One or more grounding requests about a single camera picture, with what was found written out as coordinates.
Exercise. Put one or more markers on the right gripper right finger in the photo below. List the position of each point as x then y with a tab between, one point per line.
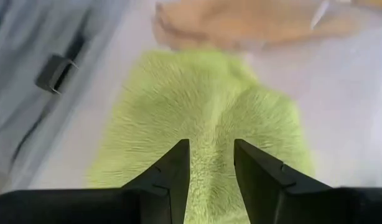
256	180

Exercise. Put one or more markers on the white table mat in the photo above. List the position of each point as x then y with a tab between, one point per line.
340	109

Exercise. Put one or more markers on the lime green fluffy towel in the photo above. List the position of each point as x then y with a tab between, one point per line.
209	109

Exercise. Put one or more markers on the light orange waffle towel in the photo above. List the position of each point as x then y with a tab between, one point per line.
240	25

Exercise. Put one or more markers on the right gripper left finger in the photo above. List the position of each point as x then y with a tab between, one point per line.
169	180

